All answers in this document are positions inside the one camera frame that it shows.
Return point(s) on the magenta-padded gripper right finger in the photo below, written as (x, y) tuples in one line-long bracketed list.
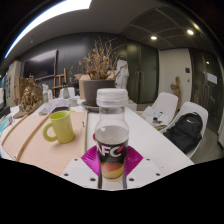
[(146, 171)]

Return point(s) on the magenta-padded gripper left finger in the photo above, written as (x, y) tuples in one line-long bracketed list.
[(77, 171)]

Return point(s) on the clear plastic drink bottle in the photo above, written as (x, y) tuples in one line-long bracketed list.
[(111, 133)]

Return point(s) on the yellow-green ceramic mug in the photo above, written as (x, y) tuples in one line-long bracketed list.
[(61, 128)]

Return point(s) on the light wooden board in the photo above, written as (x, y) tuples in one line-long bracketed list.
[(36, 146)]

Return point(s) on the black backpack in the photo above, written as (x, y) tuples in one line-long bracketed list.
[(185, 133)]

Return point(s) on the stack of papers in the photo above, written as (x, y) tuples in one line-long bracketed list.
[(153, 115)]

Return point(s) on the grey round plant saucer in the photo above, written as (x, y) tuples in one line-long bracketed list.
[(88, 106)]

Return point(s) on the white tape roll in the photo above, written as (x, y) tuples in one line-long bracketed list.
[(73, 102)]

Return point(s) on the grey printed paper sheets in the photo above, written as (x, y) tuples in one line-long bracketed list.
[(53, 106)]

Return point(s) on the white plastic chair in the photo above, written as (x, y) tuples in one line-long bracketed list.
[(195, 108), (166, 103)]

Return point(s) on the dried plant in dark pot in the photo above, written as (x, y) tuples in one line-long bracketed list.
[(98, 90)]

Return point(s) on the brown cardboard box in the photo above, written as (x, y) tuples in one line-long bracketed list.
[(81, 86)]

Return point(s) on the small wooden figure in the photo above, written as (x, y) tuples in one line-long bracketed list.
[(176, 91)]

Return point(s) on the wooden easel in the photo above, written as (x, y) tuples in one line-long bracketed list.
[(59, 81)]

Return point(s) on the white headless torso statue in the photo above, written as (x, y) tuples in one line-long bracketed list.
[(122, 75)]

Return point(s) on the white cabinet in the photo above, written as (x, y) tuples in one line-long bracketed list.
[(12, 83)]

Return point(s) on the round ceiling spotlight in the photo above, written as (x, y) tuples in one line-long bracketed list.
[(190, 32), (153, 38)]

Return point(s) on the long ceiling light strip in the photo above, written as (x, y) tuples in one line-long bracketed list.
[(50, 15)]

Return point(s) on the white statue pedestal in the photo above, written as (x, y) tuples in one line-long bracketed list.
[(132, 106)]

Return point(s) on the black wall screen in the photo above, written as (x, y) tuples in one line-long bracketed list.
[(40, 65)]

